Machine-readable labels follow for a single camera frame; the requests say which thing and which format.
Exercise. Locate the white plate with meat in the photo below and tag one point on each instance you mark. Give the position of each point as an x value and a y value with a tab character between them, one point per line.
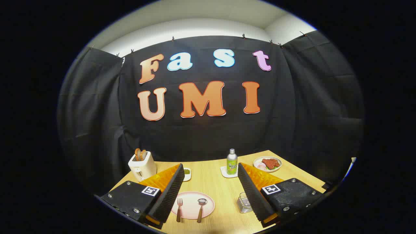
268	164

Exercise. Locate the cream white toaster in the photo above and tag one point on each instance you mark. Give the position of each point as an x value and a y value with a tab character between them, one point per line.
144	167

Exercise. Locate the white divided dish with beans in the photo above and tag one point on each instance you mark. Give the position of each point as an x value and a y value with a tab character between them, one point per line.
187	171

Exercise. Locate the pink round plate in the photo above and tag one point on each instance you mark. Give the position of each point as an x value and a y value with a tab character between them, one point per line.
191	208

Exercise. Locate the toasted bread slice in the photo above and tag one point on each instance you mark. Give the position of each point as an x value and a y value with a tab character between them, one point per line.
137	154
143	154

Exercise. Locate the green soda bottle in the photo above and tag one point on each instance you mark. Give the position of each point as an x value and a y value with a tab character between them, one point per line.
232	164

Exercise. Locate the white square coaster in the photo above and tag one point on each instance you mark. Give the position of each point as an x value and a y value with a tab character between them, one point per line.
224	172

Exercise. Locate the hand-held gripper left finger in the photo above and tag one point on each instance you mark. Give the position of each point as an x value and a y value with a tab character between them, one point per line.
169	195

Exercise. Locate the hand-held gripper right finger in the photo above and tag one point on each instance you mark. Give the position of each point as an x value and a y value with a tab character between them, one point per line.
255	195

